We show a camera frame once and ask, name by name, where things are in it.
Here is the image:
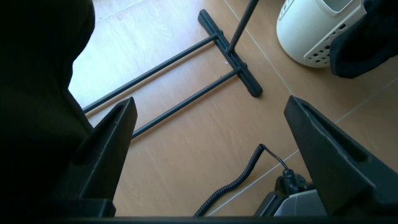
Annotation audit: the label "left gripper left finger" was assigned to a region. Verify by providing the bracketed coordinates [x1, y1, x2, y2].
[70, 96, 138, 218]

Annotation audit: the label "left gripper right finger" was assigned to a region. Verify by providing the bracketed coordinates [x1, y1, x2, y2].
[283, 95, 398, 218]

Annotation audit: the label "black shorts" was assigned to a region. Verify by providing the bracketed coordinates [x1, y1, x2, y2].
[0, 0, 96, 218]

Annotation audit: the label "white laundry basket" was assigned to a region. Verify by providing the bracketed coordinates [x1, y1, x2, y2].
[275, 0, 369, 68]

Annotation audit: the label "black clothes rack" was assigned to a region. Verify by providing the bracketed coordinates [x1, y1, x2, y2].
[82, 0, 264, 139]

